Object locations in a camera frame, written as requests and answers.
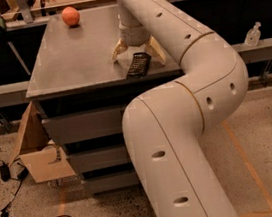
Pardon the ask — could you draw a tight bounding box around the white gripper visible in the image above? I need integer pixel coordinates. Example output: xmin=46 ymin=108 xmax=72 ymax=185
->
xmin=112 ymin=14 xmax=166 ymax=65

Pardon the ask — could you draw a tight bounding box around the dark chocolate rxbar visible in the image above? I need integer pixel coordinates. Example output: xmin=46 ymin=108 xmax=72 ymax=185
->
xmin=126 ymin=52 xmax=151 ymax=78

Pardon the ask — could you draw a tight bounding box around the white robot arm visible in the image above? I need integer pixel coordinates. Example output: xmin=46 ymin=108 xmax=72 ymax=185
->
xmin=117 ymin=0 xmax=248 ymax=217

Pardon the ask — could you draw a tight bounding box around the grey drawer cabinet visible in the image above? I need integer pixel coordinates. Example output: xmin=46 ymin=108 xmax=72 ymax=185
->
xmin=27 ymin=6 xmax=182 ymax=194

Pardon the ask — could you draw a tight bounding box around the orange fruit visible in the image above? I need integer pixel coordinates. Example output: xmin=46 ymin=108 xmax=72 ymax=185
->
xmin=61 ymin=7 xmax=80 ymax=27

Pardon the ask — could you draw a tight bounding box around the clear sanitizer bottle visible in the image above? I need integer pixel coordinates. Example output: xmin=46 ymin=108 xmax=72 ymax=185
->
xmin=245 ymin=22 xmax=262 ymax=47

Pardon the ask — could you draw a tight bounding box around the cardboard box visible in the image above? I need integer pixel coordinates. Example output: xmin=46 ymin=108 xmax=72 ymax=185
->
xmin=8 ymin=103 xmax=75 ymax=183

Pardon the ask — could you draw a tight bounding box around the black power adapter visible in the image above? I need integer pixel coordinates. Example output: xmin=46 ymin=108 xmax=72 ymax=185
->
xmin=0 ymin=163 xmax=10 ymax=182

